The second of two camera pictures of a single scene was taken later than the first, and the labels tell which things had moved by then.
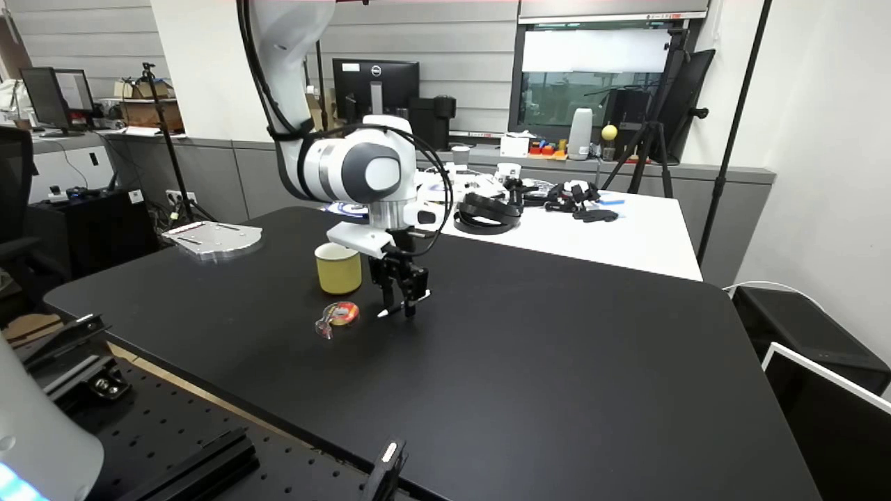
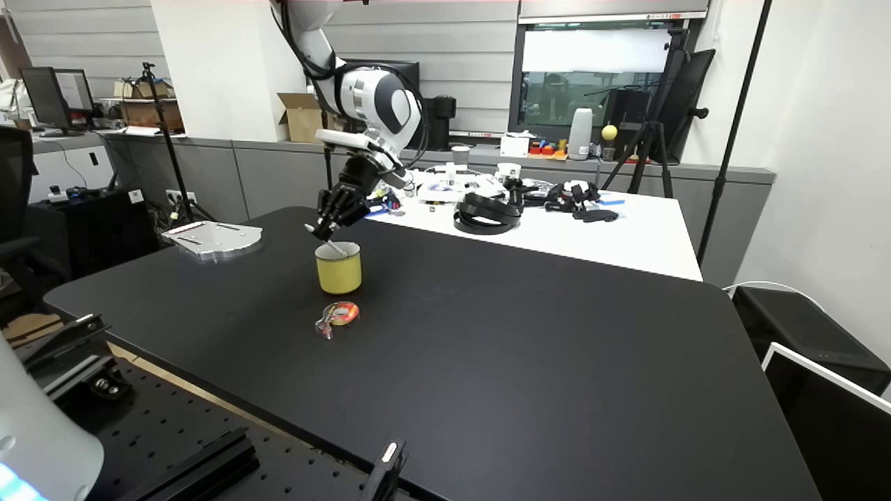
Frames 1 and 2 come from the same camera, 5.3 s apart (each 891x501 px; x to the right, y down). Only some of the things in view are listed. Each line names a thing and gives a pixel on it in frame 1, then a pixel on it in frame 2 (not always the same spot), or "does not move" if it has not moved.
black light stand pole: x=737 y=131 does not move
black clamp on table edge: x=386 y=475 does not move
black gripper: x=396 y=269 → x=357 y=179
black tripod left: x=150 y=69 does not move
